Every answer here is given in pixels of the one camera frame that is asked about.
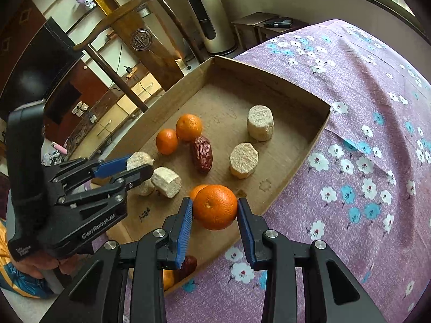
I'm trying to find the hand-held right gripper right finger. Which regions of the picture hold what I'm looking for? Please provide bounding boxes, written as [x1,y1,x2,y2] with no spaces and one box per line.
[237,197,388,323]

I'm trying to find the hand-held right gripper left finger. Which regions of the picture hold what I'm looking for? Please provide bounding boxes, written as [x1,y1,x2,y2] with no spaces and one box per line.
[40,197,194,323]

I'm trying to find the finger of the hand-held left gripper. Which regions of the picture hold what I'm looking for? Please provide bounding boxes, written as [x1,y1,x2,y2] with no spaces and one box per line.
[44,155,133,192]
[57,164,155,210]

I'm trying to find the mandarin orange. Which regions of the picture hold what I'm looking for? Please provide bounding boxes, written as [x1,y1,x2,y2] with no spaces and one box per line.
[193,184,238,231]
[162,269,176,292]
[155,128,179,156]
[176,114,203,142]
[189,184,211,201]

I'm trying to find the red date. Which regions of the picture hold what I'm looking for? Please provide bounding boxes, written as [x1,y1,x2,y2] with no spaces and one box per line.
[173,255,197,281]
[189,136,214,174]

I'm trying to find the hexagonal peeled sugarcane piece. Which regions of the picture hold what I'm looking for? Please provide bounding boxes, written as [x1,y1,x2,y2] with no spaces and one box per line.
[230,143,259,178]

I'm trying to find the large peeled sugarcane piece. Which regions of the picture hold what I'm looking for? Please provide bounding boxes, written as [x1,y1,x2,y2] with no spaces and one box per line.
[247,105,274,142]

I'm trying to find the brown cardboard box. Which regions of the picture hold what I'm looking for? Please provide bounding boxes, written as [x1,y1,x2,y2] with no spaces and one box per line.
[92,55,332,297]

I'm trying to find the person's left hand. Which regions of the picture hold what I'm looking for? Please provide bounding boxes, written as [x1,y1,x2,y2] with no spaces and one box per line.
[12,242,93,280]

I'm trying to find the black television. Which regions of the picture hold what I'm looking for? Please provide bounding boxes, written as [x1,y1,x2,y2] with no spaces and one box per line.
[7,16,85,125]

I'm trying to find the purple floral tablecloth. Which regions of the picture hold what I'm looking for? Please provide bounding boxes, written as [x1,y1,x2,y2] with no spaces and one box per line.
[165,18,431,323]

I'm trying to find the wooden chair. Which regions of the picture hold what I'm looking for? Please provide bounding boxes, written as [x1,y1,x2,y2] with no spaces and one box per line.
[72,0,206,113]

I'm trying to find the white tower air conditioner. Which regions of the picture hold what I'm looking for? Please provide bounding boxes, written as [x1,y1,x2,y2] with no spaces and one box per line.
[173,0,236,56]

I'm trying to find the dark wooden side table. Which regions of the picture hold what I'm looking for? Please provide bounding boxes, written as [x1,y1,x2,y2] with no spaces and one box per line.
[231,12,308,49]

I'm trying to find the black remote control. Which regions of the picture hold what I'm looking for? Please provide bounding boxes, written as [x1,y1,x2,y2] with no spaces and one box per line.
[263,18,292,29]

